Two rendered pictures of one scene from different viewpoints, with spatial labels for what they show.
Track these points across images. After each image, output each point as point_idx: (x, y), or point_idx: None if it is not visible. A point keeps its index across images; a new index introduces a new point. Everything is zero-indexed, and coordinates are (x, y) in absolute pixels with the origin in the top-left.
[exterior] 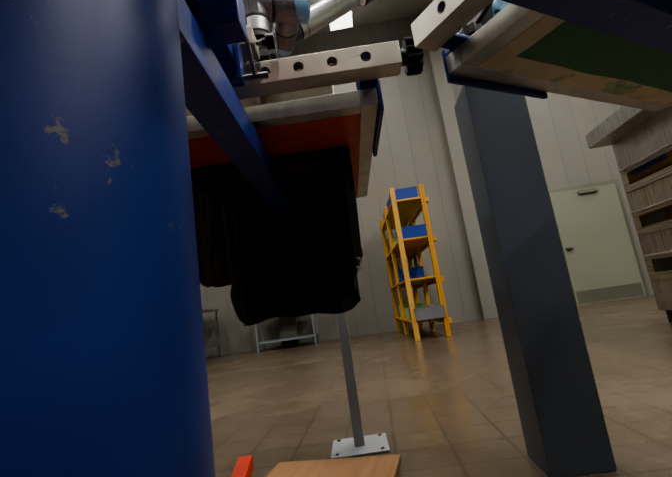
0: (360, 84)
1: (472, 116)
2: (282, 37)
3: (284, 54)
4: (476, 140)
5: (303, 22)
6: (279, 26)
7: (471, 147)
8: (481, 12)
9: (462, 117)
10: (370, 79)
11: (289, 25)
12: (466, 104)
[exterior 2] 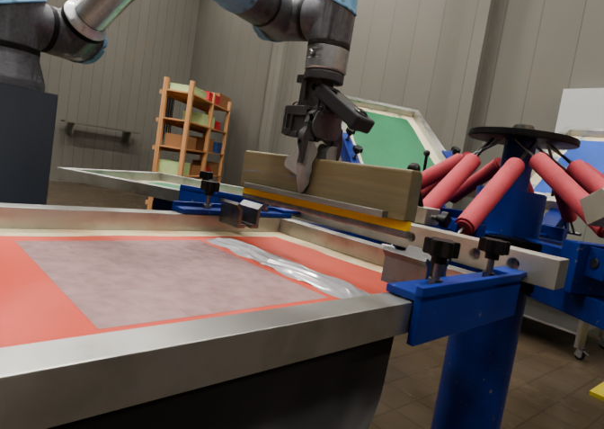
0: (291, 213)
1: (52, 145)
2: (263, 22)
3: (225, 5)
4: (48, 179)
5: (263, 38)
6: (283, 26)
7: (14, 174)
8: (104, 39)
9: (5, 120)
10: (295, 216)
11: (277, 36)
12: (44, 120)
